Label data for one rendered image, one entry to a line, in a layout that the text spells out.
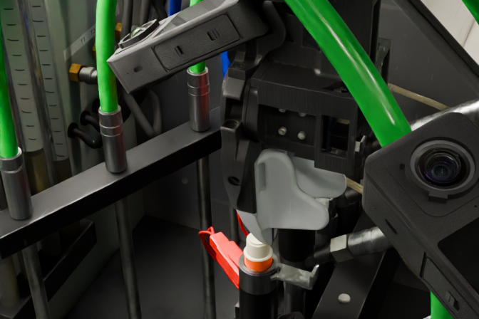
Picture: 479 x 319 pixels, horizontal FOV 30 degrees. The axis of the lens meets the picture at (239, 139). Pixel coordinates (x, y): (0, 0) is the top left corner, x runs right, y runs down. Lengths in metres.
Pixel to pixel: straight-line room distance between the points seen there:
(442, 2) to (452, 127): 0.76
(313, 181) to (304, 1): 0.24
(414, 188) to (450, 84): 0.57
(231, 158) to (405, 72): 0.38
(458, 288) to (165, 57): 0.28
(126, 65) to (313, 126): 0.12
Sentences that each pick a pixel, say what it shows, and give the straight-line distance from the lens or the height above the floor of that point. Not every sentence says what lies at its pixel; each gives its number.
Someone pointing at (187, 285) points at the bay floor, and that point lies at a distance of 1.03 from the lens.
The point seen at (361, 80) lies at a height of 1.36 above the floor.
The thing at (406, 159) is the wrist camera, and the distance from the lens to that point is 0.31.
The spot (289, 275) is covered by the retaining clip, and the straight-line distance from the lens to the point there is 0.62.
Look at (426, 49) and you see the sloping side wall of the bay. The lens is 0.86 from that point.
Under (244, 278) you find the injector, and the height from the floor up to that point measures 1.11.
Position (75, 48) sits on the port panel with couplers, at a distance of 0.89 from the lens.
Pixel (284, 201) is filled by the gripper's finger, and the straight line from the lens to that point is 0.56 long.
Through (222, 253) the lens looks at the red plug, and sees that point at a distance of 0.67.
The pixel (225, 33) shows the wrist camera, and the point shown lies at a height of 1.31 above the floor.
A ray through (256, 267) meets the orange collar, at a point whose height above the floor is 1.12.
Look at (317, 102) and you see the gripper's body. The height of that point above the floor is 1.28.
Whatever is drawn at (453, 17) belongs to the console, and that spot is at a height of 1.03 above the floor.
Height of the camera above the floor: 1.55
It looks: 36 degrees down
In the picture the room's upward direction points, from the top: 1 degrees counter-clockwise
